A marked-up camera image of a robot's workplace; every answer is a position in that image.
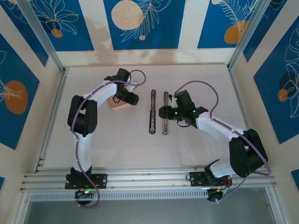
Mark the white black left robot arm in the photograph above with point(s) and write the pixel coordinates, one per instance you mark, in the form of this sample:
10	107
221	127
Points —
83	149

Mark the aluminium table edge rail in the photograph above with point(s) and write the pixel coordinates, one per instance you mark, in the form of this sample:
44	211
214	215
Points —
236	88
54	112

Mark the black stapler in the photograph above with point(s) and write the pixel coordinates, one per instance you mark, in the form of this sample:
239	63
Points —
152	112

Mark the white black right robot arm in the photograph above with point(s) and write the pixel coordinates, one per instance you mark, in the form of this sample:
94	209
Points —
222	130

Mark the white stapler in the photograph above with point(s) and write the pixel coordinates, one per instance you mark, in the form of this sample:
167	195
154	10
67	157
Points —
165	127

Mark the aluminium frame post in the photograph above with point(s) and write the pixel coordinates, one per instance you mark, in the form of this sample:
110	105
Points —
45	40
247	35

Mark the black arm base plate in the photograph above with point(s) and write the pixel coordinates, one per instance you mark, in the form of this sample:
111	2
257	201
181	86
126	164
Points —
196	178
101	180

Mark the pink plastic tray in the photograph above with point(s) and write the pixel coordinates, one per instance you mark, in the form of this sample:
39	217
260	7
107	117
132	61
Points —
119	107

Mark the aluminium mounting rail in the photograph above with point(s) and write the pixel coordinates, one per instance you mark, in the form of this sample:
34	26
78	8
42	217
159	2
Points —
144	177

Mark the black controller board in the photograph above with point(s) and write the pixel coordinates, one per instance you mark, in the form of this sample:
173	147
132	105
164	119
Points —
216	196
84	192

